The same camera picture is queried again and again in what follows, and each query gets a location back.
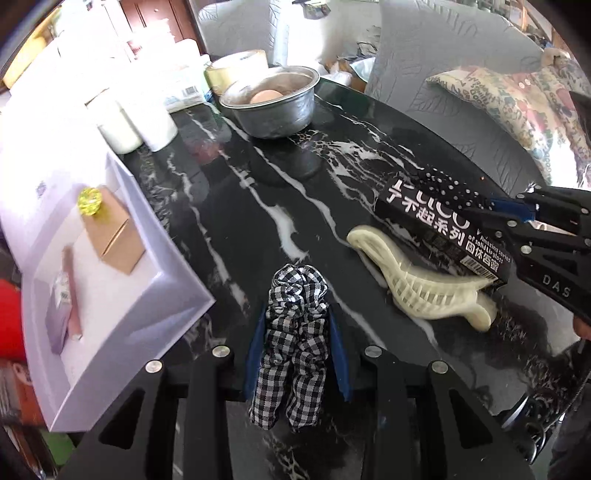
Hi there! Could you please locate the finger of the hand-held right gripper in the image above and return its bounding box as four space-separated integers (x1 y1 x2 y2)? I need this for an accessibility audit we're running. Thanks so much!
463 205 586 267
489 185 586 222

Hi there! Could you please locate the floral cushion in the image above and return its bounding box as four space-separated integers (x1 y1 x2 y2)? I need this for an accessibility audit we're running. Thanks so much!
425 48 591 188

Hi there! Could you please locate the brown door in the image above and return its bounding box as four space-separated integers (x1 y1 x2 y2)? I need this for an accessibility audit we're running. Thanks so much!
119 0 197 33

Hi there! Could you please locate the pale lavender gift box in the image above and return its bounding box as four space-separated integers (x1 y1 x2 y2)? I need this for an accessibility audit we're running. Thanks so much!
0 83 217 432

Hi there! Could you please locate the metal bowl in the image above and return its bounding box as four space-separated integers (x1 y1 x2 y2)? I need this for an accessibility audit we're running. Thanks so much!
218 65 321 139

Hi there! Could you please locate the yellow-green hair clip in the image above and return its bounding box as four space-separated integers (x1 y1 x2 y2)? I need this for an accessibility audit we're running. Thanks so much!
78 187 103 215

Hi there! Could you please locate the black white gingham scrunchie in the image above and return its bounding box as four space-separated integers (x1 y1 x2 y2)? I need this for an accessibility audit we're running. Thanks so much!
248 264 331 432

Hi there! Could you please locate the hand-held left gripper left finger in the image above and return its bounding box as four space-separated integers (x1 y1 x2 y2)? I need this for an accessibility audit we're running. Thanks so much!
58 302 271 480

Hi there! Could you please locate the gold cardboard box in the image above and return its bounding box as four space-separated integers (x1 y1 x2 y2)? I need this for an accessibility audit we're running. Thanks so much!
82 187 146 275

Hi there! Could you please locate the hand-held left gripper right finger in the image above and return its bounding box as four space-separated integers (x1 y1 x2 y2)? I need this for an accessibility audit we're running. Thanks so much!
325 302 536 480

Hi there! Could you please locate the white jar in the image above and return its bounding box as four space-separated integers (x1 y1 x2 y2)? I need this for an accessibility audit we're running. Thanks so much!
85 88 144 155

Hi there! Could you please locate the black printed box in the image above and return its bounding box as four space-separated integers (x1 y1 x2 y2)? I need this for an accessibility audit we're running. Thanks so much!
375 173 513 284

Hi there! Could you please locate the white and green box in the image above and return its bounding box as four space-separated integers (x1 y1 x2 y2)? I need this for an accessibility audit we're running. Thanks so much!
161 55 213 112

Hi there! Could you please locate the cream hair claw clip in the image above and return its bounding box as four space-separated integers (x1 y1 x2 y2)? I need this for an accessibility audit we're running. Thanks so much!
346 224 498 332

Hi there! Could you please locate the grey patterned chair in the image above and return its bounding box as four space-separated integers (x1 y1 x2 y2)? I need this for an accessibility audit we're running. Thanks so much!
365 0 568 195
194 0 289 70

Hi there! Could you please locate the white plastic bag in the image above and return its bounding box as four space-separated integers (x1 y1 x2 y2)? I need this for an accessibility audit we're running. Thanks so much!
323 55 375 90

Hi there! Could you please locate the beige tape roll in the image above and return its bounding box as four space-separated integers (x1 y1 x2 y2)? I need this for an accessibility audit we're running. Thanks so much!
204 50 269 95

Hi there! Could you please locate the small lavender box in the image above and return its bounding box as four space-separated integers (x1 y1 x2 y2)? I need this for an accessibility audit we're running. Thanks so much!
46 272 75 354

